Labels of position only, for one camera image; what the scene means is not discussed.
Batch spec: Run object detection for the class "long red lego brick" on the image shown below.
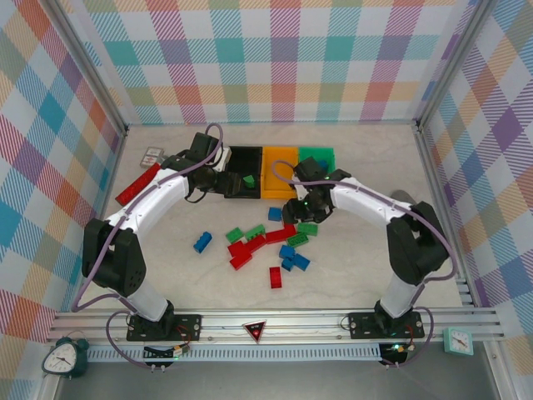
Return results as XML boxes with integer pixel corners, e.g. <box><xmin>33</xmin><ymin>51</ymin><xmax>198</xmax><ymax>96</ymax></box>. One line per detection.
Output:
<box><xmin>265</xmin><ymin>224</ymin><xmax>297</xmax><ymax>245</ymax></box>

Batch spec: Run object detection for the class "long blue lego brick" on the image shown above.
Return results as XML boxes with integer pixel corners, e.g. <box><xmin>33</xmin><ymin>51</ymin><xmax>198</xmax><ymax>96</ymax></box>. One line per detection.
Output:
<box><xmin>192</xmin><ymin>231</ymin><xmax>214</xmax><ymax>254</ymax></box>

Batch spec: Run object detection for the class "black plastic bin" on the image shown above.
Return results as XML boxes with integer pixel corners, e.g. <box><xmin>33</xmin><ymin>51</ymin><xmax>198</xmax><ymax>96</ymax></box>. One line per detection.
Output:
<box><xmin>223</xmin><ymin>144</ymin><xmax>264</xmax><ymax>200</ymax></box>

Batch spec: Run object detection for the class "orange plastic bin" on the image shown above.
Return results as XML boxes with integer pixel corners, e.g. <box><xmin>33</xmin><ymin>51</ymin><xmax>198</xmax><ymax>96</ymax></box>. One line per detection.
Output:
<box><xmin>261</xmin><ymin>145</ymin><xmax>305</xmax><ymax>200</ymax></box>

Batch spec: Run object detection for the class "green plastic bin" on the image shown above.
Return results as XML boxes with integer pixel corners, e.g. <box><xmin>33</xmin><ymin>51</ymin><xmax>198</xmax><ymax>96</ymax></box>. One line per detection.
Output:
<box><xmin>297</xmin><ymin>145</ymin><xmax>337</xmax><ymax>178</ymax></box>

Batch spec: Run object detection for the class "small framed card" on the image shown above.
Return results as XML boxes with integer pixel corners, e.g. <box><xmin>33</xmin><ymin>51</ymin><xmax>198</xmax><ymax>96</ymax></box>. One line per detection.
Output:
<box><xmin>139</xmin><ymin>146</ymin><xmax>165</xmax><ymax>169</ymax></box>

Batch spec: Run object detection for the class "red glitter toy microphone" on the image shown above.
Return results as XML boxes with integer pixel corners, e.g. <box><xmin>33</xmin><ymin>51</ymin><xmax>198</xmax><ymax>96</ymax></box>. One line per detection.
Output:
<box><xmin>115</xmin><ymin>161</ymin><xmax>162</xmax><ymax>208</ymax></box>

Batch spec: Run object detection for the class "red black triangle emblem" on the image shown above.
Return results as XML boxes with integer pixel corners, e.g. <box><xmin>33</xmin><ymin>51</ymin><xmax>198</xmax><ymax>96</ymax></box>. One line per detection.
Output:
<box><xmin>242</xmin><ymin>319</ymin><xmax>268</xmax><ymax>345</ymax></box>

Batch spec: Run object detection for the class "mint square clock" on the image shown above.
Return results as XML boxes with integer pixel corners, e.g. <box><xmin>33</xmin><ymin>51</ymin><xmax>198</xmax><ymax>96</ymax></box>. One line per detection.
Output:
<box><xmin>441</xmin><ymin>327</ymin><xmax>475</xmax><ymax>357</ymax></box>

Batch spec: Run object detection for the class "dark green alarm clock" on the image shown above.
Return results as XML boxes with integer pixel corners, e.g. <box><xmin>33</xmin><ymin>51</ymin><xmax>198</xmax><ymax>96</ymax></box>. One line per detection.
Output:
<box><xmin>40</xmin><ymin>335</ymin><xmax>90</xmax><ymax>379</ymax></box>

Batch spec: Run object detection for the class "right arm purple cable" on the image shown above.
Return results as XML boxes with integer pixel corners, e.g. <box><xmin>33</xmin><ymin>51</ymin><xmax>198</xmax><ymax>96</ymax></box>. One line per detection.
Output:
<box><xmin>271</xmin><ymin>159</ymin><xmax>458</xmax><ymax>370</ymax></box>

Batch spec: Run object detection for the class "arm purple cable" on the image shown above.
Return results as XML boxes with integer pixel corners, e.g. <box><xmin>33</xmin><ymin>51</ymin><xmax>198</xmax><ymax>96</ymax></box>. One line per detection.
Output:
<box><xmin>271</xmin><ymin>159</ymin><xmax>458</xmax><ymax>370</ymax></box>
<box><xmin>71</xmin><ymin>122</ymin><xmax>225</xmax><ymax>371</ymax></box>

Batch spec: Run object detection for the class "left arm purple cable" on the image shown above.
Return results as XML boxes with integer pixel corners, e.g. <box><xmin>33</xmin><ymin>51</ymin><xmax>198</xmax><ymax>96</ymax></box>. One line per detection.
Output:
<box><xmin>71</xmin><ymin>122</ymin><xmax>225</xmax><ymax>371</ymax></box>

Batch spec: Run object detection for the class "aluminium side frame bar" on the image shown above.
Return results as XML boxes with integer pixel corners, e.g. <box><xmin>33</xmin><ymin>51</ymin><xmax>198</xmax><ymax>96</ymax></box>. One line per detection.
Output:
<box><xmin>73</xmin><ymin>129</ymin><xmax>128</xmax><ymax>313</ymax></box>
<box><xmin>415</xmin><ymin>123</ymin><xmax>476</xmax><ymax>308</ymax></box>

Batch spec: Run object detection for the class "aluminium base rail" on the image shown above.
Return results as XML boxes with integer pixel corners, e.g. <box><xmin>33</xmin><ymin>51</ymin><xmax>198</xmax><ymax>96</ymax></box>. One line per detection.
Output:
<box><xmin>48</xmin><ymin>307</ymin><xmax>505</xmax><ymax>348</ymax></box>

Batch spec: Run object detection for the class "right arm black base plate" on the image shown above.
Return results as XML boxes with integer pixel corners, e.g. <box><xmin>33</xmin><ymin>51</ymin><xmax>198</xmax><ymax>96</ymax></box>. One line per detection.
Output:
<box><xmin>346</xmin><ymin>311</ymin><xmax>426</xmax><ymax>340</ymax></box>

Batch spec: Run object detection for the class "white slotted cable duct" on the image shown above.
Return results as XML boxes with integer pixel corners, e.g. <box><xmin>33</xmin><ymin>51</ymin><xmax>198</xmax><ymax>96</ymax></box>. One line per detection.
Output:
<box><xmin>86</xmin><ymin>347</ymin><xmax>383</xmax><ymax>363</ymax></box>

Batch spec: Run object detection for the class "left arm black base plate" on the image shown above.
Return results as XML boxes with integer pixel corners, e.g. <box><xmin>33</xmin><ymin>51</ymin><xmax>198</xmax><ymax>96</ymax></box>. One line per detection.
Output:
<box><xmin>126</xmin><ymin>312</ymin><xmax>203</xmax><ymax>343</ymax></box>

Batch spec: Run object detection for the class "aluminium frame post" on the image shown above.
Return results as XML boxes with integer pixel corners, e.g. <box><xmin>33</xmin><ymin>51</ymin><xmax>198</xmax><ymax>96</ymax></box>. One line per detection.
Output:
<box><xmin>415</xmin><ymin>0</ymin><xmax>496</xmax><ymax>128</ymax></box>
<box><xmin>48</xmin><ymin>0</ymin><xmax>129</xmax><ymax>137</ymax></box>

